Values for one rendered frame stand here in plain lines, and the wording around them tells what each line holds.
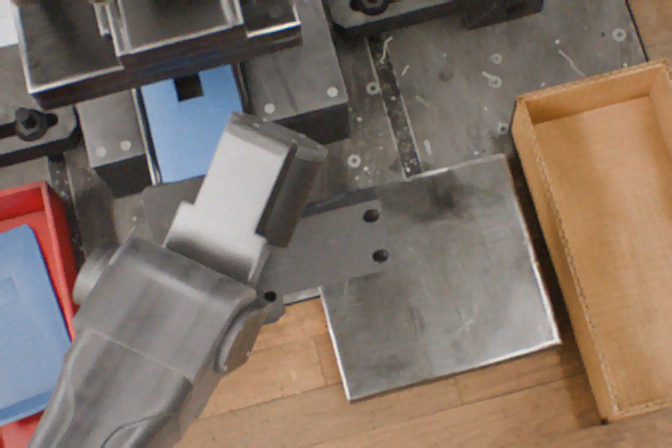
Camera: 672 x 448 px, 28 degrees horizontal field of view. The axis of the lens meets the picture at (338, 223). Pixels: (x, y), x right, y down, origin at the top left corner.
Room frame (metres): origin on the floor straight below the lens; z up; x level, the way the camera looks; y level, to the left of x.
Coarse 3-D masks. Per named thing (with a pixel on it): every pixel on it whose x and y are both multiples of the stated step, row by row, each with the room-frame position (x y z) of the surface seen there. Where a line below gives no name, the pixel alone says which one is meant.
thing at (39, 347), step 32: (0, 256) 0.31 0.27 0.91; (32, 256) 0.31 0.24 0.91; (32, 288) 0.28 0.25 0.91; (0, 320) 0.26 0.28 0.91; (32, 320) 0.26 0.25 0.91; (0, 352) 0.24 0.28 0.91; (32, 352) 0.23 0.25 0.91; (64, 352) 0.23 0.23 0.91; (0, 384) 0.21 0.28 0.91; (32, 384) 0.21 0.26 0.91; (0, 416) 0.18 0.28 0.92
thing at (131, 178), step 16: (192, 80) 0.41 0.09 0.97; (336, 112) 0.36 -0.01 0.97; (288, 128) 0.36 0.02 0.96; (304, 128) 0.36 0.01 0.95; (320, 128) 0.36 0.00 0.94; (336, 128) 0.36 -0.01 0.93; (320, 144) 0.36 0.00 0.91; (144, 160) 0.35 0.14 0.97; (112, 176) 0.35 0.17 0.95; (128, 176) 0.35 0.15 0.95; (144, 176) 0.35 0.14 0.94; (112, 192) 0.35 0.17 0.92; (128, 192) 0.35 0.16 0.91
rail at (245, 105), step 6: (234, 66) 0.41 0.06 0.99; (234, 72) 0.40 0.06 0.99; (240, 72) 0.40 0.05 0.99; (240, 78) 0.40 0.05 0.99; (240, 84) 0.39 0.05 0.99; (240, 90) 0.39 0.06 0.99; (240, 96) 0.38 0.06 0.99; (246, 96) 0.38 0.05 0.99; (240, 102) 0.38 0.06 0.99; (246, 102) 0.38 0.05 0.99; (246, 108) 0.37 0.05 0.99
